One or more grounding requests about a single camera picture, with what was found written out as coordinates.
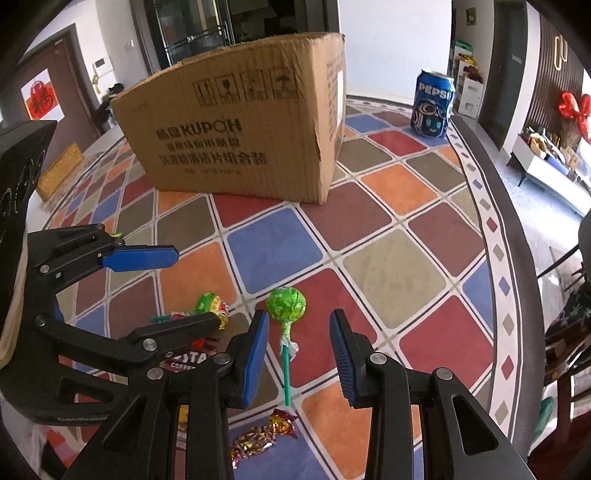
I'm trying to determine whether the dark chair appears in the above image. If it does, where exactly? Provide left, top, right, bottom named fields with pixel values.
left=540, top=222, right=591, bottom=439

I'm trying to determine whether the white low cabinet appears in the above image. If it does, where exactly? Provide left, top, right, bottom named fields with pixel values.
left=507, top=134, right=591, bottom=217

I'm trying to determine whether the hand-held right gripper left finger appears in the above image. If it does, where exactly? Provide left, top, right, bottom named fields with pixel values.
left=60, top=309, right=271, bottom=480

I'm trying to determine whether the red bow decoration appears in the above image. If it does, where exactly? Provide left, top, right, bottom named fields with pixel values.
left=558, top=91, right=591, bottom=139

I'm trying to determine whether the dark interior door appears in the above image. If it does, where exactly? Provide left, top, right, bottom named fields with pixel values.
left=478, top=0, right=527, bottom=148

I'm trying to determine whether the red coffee packet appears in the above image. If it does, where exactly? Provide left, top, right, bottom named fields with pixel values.
left=159, top=339, right=234, bottom=372

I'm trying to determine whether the red and white door poster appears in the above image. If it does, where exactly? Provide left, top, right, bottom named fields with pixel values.
left=21, top=68, right=63, bottom=121

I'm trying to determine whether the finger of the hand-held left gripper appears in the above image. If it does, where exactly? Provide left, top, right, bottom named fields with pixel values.
left=34, top=313, right=222, bottom=370
left=28, top=224, right=180, bottom=296

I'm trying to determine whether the green and red lollipop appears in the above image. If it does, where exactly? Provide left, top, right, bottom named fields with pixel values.
left=150, top=292, right=229, bottom=330

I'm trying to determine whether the blue soda can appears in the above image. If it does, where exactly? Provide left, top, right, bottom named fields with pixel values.
left=410, top=68, right=457, bottom=138

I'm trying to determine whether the white storage shelf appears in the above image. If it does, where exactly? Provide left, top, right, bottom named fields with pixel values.
left=448, top=41, right=485, bottom=118

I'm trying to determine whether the dark floral cloth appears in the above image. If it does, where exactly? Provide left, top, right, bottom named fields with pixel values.
left=545, top=286, right=591, bottom=384

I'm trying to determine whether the dark slatted wall panel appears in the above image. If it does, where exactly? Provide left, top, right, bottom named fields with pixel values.
left=526, top=0, right=591, bottom=139

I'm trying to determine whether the red and gold candy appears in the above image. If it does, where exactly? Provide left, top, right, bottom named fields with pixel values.
left=229, top=408, right=298, bottom=469

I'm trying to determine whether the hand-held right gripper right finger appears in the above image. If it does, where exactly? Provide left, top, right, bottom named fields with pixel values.
left=329, top=308, right=527, bottom=480

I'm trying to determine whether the dark glass door cabinet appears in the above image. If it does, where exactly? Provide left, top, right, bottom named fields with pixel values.
left=129, top=0, right=340, bottom=75

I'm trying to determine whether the colourful checkered tablecloth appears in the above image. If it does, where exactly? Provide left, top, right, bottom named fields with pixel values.
left=28, top=95, right=555, bottom=480

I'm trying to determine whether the yellow tissue box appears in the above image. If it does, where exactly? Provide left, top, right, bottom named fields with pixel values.
left=36, top=142, right=85, bottom=201

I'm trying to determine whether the brown wooden door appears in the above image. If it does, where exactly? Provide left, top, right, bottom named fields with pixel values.
left=0, top=23, right=100, bottom=139

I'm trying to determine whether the brown cardboard box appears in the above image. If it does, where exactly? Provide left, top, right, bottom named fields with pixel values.
left=110, top=31, right=347, bottom=205

